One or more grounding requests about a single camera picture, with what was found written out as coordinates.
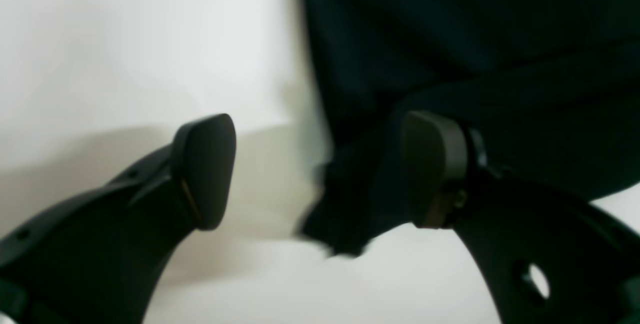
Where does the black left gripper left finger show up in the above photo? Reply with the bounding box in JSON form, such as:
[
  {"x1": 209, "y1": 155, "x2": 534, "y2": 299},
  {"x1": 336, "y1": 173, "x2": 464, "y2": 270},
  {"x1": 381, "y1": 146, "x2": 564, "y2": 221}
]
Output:
[{"x1": 0, "y1": 114, "x2": 237, "y2": 324}]

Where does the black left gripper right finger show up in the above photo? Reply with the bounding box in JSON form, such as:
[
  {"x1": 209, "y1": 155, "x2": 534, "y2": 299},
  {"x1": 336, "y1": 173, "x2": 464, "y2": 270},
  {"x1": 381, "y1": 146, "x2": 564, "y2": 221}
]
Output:
[{"x1": 401, "y1": 111, "x2": 640, "y2": 324}]

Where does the black printed T-shirt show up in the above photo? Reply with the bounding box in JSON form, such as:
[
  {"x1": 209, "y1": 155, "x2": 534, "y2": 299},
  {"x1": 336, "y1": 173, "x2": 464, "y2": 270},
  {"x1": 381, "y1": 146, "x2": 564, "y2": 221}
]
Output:
[{"x1": 299, "y1": 0, "x2": 640, "y2": 256}]

